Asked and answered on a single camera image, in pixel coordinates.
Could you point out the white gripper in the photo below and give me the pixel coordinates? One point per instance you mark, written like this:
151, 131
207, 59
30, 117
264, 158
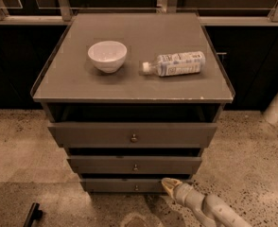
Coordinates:
183, 194

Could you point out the grey bottom drawer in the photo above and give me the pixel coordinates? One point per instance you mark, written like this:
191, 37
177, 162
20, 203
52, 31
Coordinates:
122, 186

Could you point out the grey drawer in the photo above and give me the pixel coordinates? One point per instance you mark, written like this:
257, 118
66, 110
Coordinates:
134, 164
132, 135
122, 186

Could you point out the grey middle drawer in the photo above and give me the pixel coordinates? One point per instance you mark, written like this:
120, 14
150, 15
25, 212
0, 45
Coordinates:
134, 164

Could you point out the grey drawer cabinet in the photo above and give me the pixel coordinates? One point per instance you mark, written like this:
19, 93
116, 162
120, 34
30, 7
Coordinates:
71, 89

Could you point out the grey top drawer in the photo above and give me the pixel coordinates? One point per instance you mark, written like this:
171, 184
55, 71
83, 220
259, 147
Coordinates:
132, 135

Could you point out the clear plastic water bottle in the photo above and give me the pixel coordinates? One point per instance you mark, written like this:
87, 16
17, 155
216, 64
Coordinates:
177, 64

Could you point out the black object on floor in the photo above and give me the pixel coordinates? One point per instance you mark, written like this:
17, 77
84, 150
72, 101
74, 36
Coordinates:
35, 213

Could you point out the white ceramic bowl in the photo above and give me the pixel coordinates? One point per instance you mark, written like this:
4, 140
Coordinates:
107, 56

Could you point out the metal railing frame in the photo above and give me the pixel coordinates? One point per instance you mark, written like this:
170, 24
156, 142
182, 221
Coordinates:
211, 12

